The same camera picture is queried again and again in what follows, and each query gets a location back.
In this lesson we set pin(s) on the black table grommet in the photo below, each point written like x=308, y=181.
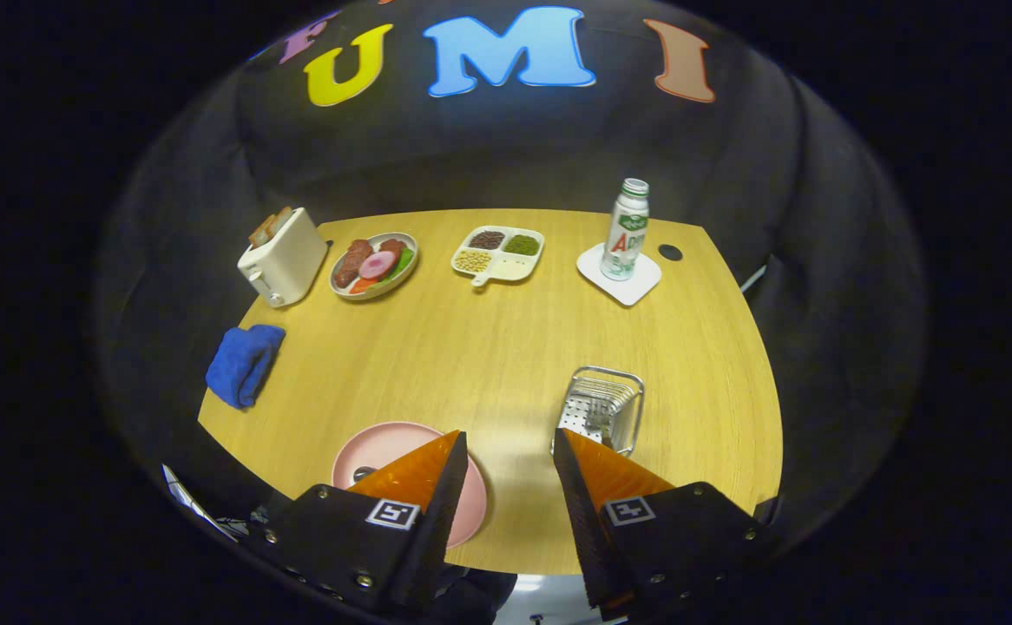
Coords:
x=670, y=253

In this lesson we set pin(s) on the white drink bottle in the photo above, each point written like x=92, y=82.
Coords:
x=626, y=230

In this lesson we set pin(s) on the pink ham slice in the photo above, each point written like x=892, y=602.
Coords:
x=377, y=265

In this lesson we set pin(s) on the white divided bean dish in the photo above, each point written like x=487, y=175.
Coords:
x=506, y=265

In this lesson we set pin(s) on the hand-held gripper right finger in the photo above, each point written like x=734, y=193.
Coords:
x=584, y=529

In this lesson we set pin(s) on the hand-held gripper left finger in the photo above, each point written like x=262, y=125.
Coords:
x=436, y=521

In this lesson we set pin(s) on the green lettuce leaf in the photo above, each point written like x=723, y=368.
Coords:
x=404, y=263

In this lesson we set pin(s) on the white toaster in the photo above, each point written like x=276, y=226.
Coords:
x=293, y=260

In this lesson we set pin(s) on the grey food plate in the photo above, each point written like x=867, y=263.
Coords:
x=384, y=286

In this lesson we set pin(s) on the toast slice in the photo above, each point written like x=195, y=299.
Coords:
x=279, y=220
x=261, y=232

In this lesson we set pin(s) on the pink round plate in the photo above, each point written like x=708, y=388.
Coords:
x=384, y=443

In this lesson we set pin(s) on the blue folded cloth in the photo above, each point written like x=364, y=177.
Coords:
x=244, y=365

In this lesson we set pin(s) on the white square coaster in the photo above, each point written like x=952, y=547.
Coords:
x=638, y=286

